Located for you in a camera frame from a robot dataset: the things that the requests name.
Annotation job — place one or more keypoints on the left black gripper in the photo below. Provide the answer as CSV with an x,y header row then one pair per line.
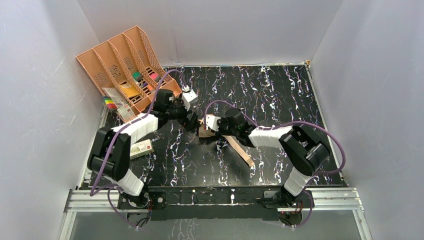
x,y
191,120

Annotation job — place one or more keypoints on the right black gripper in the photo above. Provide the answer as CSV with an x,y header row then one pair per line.
x,y
216,133

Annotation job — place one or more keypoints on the beige folding umbrella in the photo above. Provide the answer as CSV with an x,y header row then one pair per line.
x,y
204,133

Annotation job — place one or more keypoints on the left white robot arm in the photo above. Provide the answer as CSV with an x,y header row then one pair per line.
x,y
110,152

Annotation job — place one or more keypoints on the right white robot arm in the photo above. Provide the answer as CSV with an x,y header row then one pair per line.
x,y
305,149

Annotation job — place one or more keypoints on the pink eraser block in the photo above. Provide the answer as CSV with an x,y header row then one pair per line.
x,y
155,76

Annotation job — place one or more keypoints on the yellow notepad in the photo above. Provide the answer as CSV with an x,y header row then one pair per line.
x,y
129,90

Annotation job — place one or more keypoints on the green eraser block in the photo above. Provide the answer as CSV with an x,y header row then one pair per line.
x,y
137,76

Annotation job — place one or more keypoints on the small white green box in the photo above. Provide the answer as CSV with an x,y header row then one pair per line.
x,y
141,148

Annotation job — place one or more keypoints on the white paper card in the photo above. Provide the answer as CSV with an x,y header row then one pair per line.
x,y
113,93

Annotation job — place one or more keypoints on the orange plastic file organizer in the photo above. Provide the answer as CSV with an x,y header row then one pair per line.
x,y
112,63

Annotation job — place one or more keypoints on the colourful marker set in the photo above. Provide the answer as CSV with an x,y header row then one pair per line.
x,y
109,103

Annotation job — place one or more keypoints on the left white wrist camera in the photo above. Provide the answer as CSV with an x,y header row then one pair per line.
x,y
189,97

